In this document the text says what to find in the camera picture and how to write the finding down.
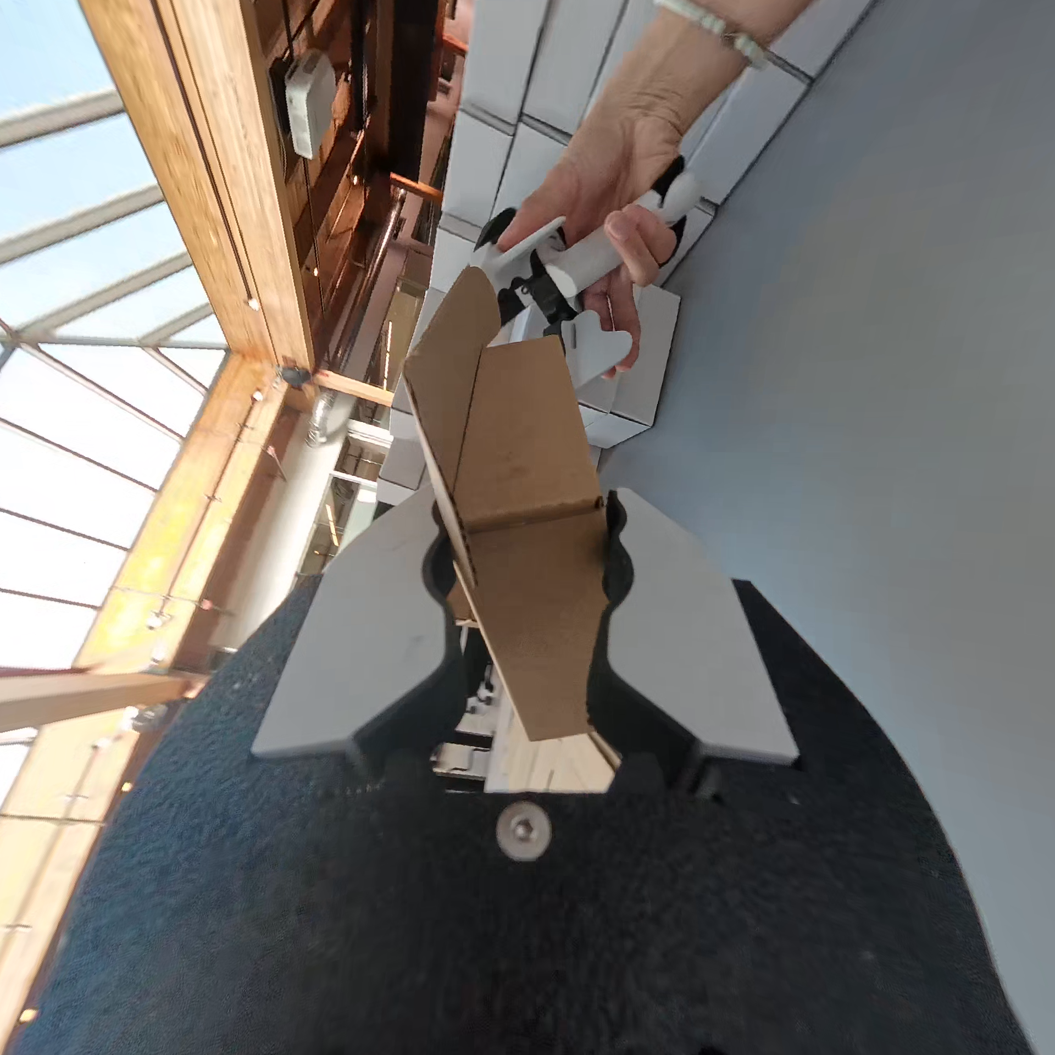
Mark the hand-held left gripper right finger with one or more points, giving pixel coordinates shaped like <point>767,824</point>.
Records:
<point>692,643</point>

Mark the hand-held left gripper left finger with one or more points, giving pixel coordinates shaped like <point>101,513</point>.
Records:
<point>363,626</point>

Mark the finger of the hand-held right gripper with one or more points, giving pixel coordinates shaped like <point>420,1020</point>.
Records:
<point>597,350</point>

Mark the brown cardboard mailer box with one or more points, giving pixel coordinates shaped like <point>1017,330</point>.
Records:
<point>527,428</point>

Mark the person's right hand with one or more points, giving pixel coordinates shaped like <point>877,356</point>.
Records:
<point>635,124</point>

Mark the stack of white boxes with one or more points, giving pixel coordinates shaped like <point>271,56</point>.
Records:
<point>486,156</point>

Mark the black dome fixture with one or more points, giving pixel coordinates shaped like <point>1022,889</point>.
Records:
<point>295,377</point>

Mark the silver ventilation duct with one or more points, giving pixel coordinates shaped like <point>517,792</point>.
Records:
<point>326,420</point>

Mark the white wall device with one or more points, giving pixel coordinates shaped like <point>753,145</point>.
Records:
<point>311,103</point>

